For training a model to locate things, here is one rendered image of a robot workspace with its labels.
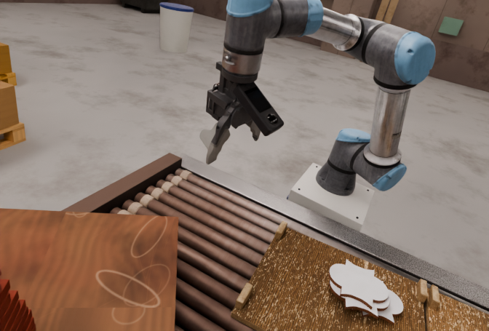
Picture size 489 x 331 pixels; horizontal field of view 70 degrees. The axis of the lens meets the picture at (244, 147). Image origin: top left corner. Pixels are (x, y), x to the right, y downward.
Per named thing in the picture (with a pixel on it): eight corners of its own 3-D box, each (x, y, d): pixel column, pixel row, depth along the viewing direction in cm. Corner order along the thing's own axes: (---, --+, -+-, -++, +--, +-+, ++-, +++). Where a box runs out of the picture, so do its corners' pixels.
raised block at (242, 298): (244, 289, 81) (246, 281, 80) (251, 293, 80) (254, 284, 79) (233, 308, 76) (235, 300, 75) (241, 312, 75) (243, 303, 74)
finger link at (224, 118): (218, 143, 74) (239, 109, 73) (223, 148, 73) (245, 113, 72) (205, 139, 70) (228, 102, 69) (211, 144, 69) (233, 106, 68)
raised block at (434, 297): (427, 290, 91) (431, 282, 90) (434, 293, 91) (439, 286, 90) (428, 306, 86) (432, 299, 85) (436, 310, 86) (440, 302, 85)
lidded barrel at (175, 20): (176, 55, 631) (180, 9, 595) (149, 46, 652) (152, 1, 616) (196, 52, 682) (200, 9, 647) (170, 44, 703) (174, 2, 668)
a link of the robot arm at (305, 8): (295, -14, 72) (249, -14, 67) (332, -2, 64) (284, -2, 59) (288, 25, 76) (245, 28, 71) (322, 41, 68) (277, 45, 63)
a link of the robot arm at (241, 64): (271, 51, 65) (240, 59, 60) (267, 73, 68) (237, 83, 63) (244, 37, 69) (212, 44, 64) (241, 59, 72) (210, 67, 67)
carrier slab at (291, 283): (279, 228, 105) (281, 224, 105) (420, 289, 94) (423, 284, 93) (230, 316, 76) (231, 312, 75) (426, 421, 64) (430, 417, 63)
